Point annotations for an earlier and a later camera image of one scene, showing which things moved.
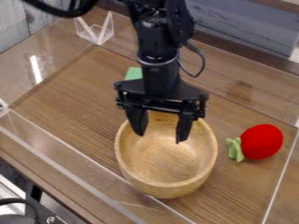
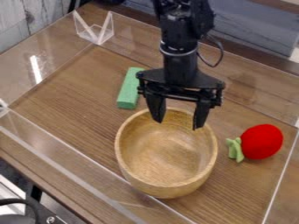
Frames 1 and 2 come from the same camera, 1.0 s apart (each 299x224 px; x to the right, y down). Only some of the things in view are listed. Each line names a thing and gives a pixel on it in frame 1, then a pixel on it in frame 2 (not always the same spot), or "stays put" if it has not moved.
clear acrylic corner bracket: x=97 y=33 stays put
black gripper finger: x=138 y=117 to x=158 y=107
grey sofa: x=249 y=23 stays put
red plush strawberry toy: x=260 y=143 stays put
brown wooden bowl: x=163 y=168 stays put
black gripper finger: x=185 y=126 to x=201 y=112
